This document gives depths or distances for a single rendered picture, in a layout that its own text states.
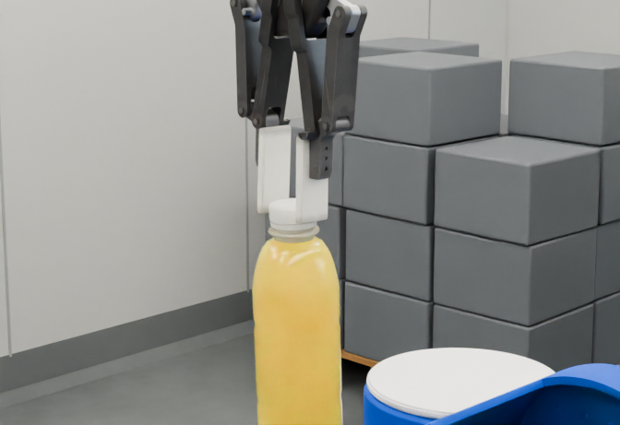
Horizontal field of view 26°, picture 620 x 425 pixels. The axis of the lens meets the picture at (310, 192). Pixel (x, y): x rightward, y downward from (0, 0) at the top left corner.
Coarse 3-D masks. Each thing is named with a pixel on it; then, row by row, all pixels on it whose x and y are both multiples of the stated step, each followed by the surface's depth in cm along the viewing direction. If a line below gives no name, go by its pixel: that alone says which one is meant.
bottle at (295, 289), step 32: (288, 256) 106; (320, 256) 107; (256, 288) 108; (288, 288) 106; (320, 288) 107; (256, 320) 109; (288, 320) 107; (320, 320) 107; (256, 352) 109; (288, 352) 107; (320, 352) 108; (256, 384) 110; (288, 384) 108; (320, 384) 108; (288, 416) 108; (320, 416) 109
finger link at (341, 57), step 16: (336, 16) 100; (336, 32) 100; (352, 32) 101; (336, 48) 100; (352, 48) 102; (336, 64) 101; (352, 64) 102; (336, 80) 101; (352, 80) 102; (336, 96) 101; (352, 96) 103; (336, 112) 102; (352, 112) 103
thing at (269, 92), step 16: (272, 0) 104; (272, 16) 104; (272, 32) 105; (272, 48) 106; (288, 48) 107; (272, 64) 106; (288, 64) 107; (272, 80) 107; (288, 80) 108; (256, 96) 108; (272, 96) 107; (256, 112) 108; (256, 128) 108
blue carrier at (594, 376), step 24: (528, 384) 135; (552, 384) 135; (576, 384) 133; (600, 384) 131; (480, 408) 129; (504, 408) 139; (528, 408) 145; (552, 408) 142; (576, 408) 140; (600, 408) 138
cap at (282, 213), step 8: (280, 200) 109; (288, 200) 109; (272, 208) 107; (280, 208) 106; (288, 208) 106; (272, 216) 107; (280, 216) 106; (288, 216) 106; (272, 224) 108; (280, 224) 107; (288, 224) 107; (296, 224) 107; (304, 224) 107; (312, 224) 107
